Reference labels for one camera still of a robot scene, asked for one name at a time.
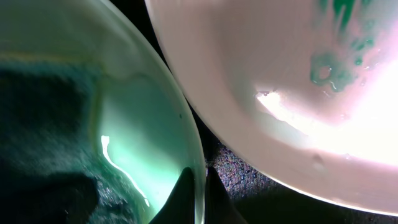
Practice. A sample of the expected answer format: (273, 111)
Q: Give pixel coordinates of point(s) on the white plate with green stain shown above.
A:
(280, 109)

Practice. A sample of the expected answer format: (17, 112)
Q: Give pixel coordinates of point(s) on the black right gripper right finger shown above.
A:
(219, 208)

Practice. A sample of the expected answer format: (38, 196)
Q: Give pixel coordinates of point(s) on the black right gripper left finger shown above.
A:
(180, 205)

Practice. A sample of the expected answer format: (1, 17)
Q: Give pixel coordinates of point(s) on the yellow green sponge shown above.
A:
(52, 171)

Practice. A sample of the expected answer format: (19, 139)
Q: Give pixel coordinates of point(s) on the round black tray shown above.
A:
(280, 208)

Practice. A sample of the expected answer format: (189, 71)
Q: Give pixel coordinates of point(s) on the mint green plate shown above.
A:
(142, 121)

